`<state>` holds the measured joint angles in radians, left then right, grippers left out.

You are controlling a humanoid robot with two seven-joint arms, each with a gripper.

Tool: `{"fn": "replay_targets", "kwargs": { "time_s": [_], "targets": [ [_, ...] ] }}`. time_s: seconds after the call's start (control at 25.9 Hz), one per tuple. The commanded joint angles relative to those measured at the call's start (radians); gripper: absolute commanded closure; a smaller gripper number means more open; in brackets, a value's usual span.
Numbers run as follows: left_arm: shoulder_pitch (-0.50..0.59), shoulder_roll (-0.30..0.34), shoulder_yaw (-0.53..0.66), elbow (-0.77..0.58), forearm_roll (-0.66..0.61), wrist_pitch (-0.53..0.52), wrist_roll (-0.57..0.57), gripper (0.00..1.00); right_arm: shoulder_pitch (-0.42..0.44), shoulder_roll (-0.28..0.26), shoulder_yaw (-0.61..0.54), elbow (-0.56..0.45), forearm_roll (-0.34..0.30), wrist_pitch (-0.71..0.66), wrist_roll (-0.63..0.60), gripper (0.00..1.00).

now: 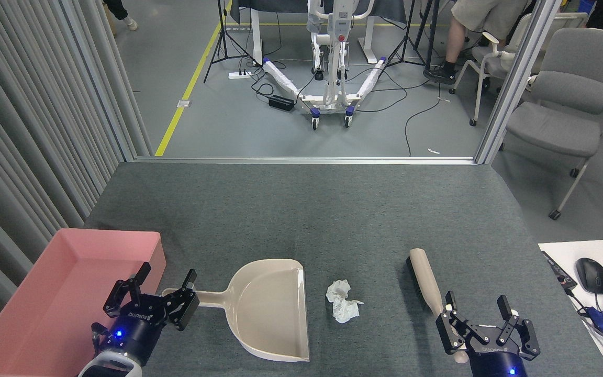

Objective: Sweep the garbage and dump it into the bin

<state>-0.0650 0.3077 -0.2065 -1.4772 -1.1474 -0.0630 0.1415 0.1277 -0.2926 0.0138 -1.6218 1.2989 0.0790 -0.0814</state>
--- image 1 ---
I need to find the silver post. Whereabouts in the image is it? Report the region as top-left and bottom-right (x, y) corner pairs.
(475, 0), (563, 164)

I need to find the pink plastic bin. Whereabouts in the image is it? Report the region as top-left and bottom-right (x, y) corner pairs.
(0, 228), (167, 377)

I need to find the flat black box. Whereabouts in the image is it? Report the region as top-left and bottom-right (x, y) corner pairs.
(541, 250), (578, 292)

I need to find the white paper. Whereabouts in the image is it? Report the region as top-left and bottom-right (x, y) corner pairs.
(326, 279), (364, 324)

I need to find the black tripod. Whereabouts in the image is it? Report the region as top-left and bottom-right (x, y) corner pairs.
(380, 0), (438, 82)
(204, 0), (260, 83)

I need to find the grey padded chair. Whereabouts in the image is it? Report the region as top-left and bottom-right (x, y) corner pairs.
(506, 27), (603, 220)

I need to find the black power adapter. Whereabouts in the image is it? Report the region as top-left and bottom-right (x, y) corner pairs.
(269, 95), (296, 112)

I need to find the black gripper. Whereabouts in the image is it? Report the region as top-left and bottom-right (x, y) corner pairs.
(92, 262), (200, 367)
(435, 291), (541, 377)

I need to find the beige plastic dustpan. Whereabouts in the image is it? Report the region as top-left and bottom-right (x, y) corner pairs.
(161, 259), (310, 362)

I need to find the beige hand brush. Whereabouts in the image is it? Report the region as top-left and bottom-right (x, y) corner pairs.
(405, 248), (470, 364)

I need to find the white side table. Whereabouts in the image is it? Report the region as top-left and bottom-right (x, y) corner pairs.
(538, 239), (603, 377)

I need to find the grey ribbed curtain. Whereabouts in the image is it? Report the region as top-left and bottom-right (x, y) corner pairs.
(0, 0), (153, 357)

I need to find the black computer mouse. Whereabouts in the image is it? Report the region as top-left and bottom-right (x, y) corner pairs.
(575, 257), (603, 295)

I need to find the white office chair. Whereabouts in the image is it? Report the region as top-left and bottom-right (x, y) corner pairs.
(449, 12), (590, 126)

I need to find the silver table edge rail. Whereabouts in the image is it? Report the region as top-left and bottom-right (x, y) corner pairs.
(134, 156), (477, 165)

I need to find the black floor cable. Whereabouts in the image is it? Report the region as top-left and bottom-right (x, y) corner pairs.
(404, 79), (442, 157)

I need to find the white wheeled stand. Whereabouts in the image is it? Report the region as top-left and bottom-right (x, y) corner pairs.
(262, 0), (388, 130)

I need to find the black thin cable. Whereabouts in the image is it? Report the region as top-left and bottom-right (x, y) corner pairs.
(566, 289), (603, 363)

